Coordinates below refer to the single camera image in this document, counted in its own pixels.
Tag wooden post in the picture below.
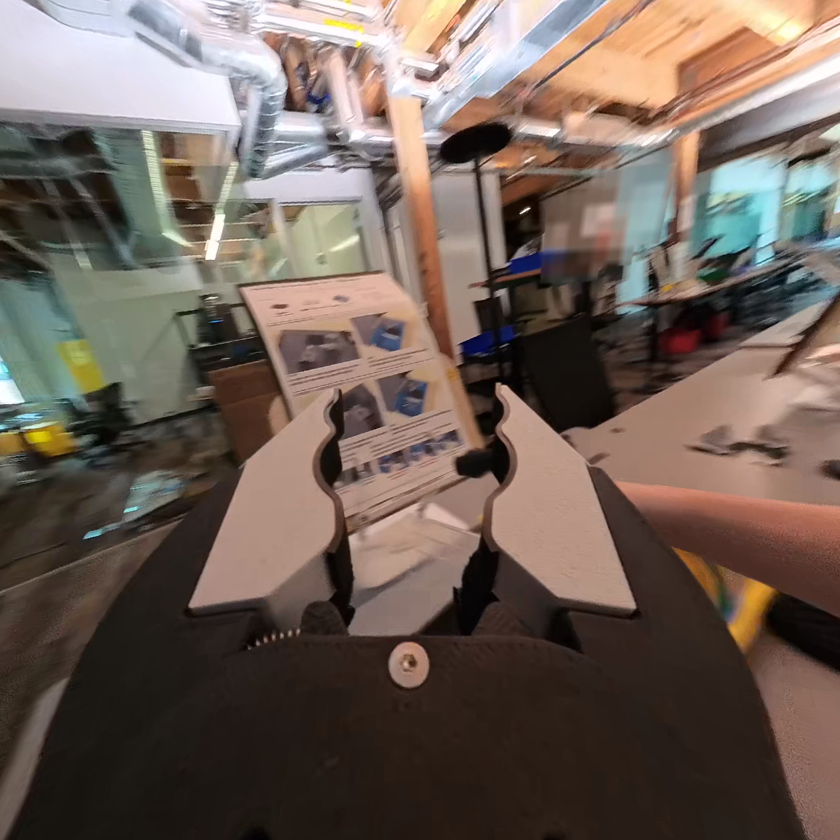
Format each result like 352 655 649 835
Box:
386 92 455 361

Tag black chair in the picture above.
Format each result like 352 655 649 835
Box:
521 314 618 431

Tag black floor lamp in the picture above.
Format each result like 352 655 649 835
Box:
438 122 514 395

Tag instruction poster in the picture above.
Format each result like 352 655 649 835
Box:
238 270 483 529

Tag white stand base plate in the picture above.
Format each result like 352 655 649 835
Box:
348 499 487 634

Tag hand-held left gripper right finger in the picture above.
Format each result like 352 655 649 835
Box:
453 384 639 636

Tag wooden work table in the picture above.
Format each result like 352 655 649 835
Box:
620 259 808 309

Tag cardboard box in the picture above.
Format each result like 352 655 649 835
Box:
209 360 290 463

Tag silver air duct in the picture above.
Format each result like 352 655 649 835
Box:
131 0 342 178

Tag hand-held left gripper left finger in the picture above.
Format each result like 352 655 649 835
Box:
187 388 357 634

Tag person's right forearm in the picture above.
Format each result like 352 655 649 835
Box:
613 481 840 618

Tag grey scrap pieces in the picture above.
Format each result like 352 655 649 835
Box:
686 425 791 468

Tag yellow plastic bin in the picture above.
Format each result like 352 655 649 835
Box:
676 551 782 654

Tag blue storage bin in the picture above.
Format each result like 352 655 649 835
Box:
459 328 522 358

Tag black mesh pad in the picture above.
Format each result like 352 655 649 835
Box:
764 591 840 641

